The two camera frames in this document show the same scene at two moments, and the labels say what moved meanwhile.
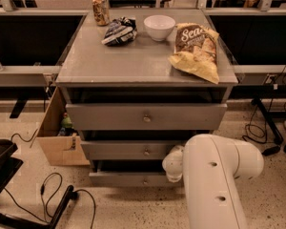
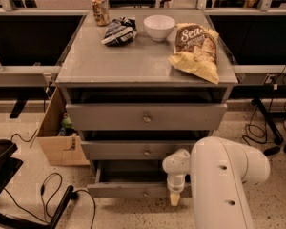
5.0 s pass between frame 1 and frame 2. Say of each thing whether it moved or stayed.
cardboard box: stayed
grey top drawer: stayed
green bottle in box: stayed
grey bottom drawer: moved
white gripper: moved
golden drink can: stayed
